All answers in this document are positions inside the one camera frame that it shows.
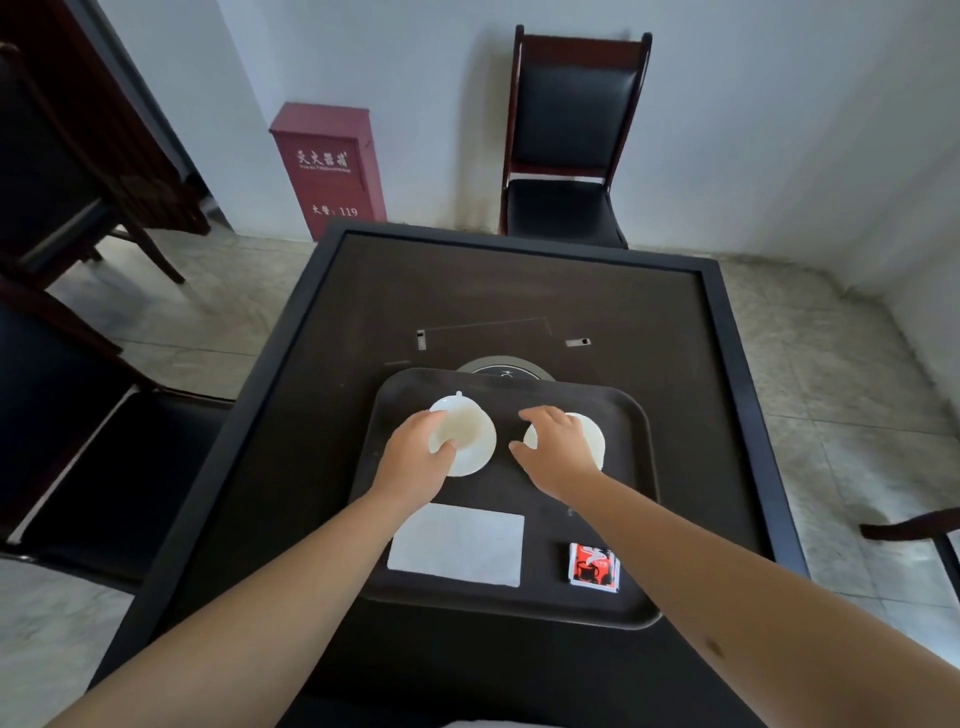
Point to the person's left forearm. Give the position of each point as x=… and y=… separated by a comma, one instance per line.
x=255, y=607

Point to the white porcelain cup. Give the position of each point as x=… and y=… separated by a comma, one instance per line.
x=461, y=424

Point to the person's right thumb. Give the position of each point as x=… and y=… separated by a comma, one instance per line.
x=522, y=452

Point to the person's right hand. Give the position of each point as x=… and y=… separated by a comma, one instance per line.
x=559, y=457

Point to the red fire extinguisher cabinet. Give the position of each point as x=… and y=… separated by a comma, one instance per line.
x=330, y=169

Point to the person's left hand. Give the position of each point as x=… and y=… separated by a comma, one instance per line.
x=409, y=465

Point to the round black table dial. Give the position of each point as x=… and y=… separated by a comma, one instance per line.
x=502, y=367

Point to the black plastic tray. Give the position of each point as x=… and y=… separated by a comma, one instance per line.
x=510, y=390

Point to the wooden chair with black cushion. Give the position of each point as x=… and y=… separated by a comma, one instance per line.
x=570, y=120
x=911, y=527
x=45, y=187
x=97, y=465

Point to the person's left thumb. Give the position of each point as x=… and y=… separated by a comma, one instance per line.
x=444, y=449

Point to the red tea packet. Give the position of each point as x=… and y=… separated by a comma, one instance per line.
x=592, y=568

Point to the white paper napkin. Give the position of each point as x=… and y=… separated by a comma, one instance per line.
x=457, y=544

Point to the white porcelain saucer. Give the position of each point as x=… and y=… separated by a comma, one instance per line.
x=477, y=456

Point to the white porcelain lid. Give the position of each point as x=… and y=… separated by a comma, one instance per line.
x=592, y=439

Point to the person's right forearm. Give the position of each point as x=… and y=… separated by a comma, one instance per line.
x=750, y=622

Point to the black square table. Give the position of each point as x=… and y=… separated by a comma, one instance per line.
x=737, y=367

